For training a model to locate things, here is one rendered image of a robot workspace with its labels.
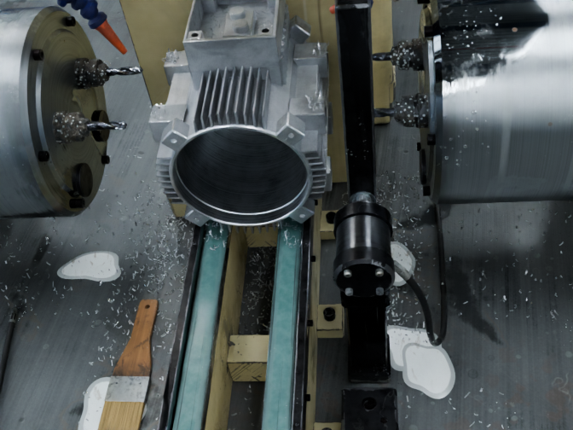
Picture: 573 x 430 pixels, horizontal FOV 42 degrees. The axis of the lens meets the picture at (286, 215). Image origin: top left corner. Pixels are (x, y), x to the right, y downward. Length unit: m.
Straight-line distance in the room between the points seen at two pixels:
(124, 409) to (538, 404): 0.48
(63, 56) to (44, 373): 0.39
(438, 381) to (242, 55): 0.44
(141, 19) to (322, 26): 0.22
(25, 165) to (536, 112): 0.53
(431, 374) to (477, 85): 0.35
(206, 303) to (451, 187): 0.30
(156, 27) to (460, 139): 0.41
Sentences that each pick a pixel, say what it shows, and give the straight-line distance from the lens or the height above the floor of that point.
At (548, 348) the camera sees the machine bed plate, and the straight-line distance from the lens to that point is 0.96.
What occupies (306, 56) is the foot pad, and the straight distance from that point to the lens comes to 0.89.
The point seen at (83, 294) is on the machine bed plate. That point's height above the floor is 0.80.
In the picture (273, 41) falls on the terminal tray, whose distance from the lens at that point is 0.81.
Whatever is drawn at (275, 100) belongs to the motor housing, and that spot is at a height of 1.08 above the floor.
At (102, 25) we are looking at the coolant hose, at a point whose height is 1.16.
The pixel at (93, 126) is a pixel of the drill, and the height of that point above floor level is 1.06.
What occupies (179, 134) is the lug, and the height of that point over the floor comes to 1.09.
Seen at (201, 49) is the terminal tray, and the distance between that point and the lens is 0.83.
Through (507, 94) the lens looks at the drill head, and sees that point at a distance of 0.77.
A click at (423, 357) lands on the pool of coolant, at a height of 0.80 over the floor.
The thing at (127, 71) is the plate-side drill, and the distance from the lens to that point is 0.95.
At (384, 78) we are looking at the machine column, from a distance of 1.15.
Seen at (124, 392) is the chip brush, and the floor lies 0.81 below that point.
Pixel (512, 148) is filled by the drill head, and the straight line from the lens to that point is 0.78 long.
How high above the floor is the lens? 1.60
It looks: 47 degrees down
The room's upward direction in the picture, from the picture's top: 9 degrees counter-clockwise
